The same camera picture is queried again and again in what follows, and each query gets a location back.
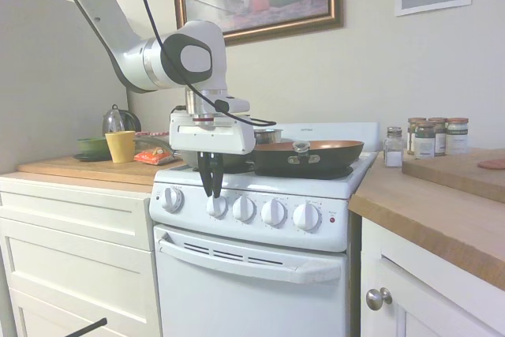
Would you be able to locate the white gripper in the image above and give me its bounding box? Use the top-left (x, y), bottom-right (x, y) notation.
top-left (168, 110), bottom-right (256, 200)

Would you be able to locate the white stove burner knob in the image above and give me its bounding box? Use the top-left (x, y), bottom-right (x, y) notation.
top-left (292, 202), bottom-right (323, 231)
top-left (260, 198), bottom-right (288, 227)
top-left (231, 194), bottom-right (256, 223)
top-left (205, 194), bottom-right (229, 219)

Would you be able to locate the white electric stove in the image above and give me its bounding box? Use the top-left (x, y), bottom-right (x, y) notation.
top-left (148, 122), bottom-right (382, 337)

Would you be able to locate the grey frying pan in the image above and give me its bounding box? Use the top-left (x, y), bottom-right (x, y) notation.
top-left (181, 149), bottom-right (257, 174)

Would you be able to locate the large white oven knob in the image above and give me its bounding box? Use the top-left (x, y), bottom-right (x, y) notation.
top-left (160, 185), bottom-right (185, 214)

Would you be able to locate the red Kurkure snack bag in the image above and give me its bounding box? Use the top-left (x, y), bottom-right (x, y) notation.
top-left (133, 146), bottom-right (174, 167)

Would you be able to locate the glass jar red checkered lid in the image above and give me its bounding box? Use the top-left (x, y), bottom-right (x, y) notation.
top-left (135, 130), bottom-right (170, 149)

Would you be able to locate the yellow cup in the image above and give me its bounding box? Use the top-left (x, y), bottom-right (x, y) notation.
top-left (104, 130), bottom-right (137, 163)

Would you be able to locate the green bowl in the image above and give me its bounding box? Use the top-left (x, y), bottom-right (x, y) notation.
top-left (76, 137), bottom-right (111, 156)

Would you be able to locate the green plate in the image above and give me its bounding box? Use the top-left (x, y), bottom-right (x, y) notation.
top-left (73, 152), bottom-right (114, 163)

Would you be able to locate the copper frying pan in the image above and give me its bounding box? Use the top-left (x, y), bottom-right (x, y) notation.
top-left (252, 139), bottom-right (365, 178)

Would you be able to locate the white oven door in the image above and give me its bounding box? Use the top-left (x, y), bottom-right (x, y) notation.
top-left (152, 223), bottom-right (349, 337)

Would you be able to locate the white drawer cabinet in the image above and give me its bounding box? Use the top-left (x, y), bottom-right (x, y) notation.
top-left (0, 177), bottom-right (163, 337)

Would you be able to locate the glass shaker silver cap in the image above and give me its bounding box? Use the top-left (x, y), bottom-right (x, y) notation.
top-left (383, 126), bottom-right (405, 168)

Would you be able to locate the thin black rod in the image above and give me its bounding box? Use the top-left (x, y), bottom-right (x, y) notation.
top-left (58, 317), bottom-right (108, 337)

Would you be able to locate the spice jar brown lid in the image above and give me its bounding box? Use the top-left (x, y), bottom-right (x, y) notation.
top-left (428, 117), bottom-right (448, 156)
top-left (413, 122), bottom-right (436, 159)
top-left (406, 117), bottom-right (428, 155)

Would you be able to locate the silver cabinet knob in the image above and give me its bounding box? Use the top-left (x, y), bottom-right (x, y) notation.
top-left (365, 286), bottom-right (394, 312)

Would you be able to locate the white door cabinet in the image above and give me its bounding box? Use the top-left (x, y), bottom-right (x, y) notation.
top-left (359, 216), bottom-right (505, 337)

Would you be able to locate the wooden cutting board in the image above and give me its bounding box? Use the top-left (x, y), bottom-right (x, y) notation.
top-left (401, 147), bottom-right (505, 204)

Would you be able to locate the white label spice jar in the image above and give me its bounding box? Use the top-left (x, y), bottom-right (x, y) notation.
top-left (445, 117), bottom-right (469, 155)

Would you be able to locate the steel pot blue handle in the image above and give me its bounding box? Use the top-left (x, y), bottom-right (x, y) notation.
top-left (252, 127), bottom-right (285, 145)

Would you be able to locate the black camera cable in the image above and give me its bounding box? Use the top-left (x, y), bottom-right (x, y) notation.
top-left (131, 0), bottom-right (278, 128)

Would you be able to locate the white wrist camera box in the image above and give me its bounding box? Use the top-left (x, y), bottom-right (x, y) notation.
top-left (215, 95), bottom-right (252, 114)

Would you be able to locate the glass kettle black handle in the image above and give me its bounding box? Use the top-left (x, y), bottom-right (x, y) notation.
top-left (101, 103), bottom-right (142, 137)

